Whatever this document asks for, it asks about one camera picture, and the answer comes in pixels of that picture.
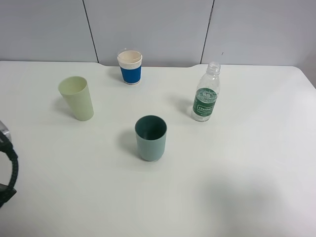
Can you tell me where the teal plastic cup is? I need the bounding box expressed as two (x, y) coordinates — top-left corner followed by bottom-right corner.
(134, 115), (167, 162)

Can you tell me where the clear plastic water bottle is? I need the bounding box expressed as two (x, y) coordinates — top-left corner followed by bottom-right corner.
(192, 62), (221, 122)

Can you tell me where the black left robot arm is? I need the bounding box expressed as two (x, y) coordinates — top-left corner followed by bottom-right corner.
(0, 184), (17, 207)

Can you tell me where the blue sleeved paper cup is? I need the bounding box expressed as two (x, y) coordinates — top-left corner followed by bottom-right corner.
(117, 49), (142, 85)

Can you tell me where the pale green plastic cup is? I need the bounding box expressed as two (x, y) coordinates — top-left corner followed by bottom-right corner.
(58, 76), (94, 121)

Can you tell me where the braided left camera cable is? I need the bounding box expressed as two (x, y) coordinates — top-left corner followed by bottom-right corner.
(0, 133), (19, 191)

